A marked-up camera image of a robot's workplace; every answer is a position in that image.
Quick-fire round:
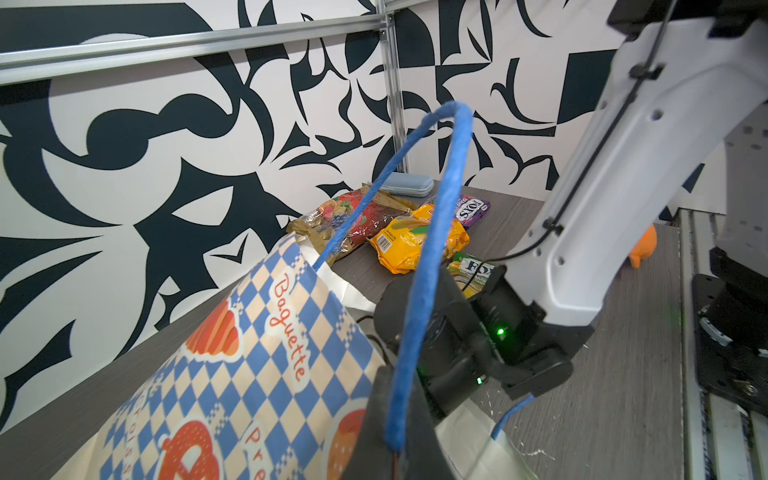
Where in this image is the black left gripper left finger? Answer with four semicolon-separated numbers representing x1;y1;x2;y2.
341;366;396;480

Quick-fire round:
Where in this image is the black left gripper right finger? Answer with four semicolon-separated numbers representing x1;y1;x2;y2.
398;377;454;480

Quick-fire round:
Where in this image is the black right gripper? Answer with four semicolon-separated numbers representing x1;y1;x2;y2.
374;269;486;417

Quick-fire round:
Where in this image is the green Fox's candy bag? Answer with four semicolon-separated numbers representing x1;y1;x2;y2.
447;252;496;299

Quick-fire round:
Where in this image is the yellow snack bag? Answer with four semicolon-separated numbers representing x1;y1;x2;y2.
369;203;434;274

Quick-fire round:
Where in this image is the checkered paper bag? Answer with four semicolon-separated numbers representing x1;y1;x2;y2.
58;102;532;479

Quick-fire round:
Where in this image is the purple candy bag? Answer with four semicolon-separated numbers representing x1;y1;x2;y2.
454;195;491;230

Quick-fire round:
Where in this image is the gold fruit gummy bag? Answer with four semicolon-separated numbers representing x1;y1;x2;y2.
286;182;418;265

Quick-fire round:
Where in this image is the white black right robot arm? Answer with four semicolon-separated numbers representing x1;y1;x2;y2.
375;1;767;423

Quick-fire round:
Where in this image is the light blue case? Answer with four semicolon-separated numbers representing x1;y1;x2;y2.
380;172;434;198

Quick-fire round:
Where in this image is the orange shark plush toy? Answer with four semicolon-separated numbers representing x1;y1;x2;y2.
628;224;658;269

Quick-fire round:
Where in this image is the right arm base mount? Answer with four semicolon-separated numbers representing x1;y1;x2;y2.
692;247;767;416

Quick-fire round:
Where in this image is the aluminium cage frame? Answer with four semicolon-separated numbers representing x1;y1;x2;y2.
1;1;384;182

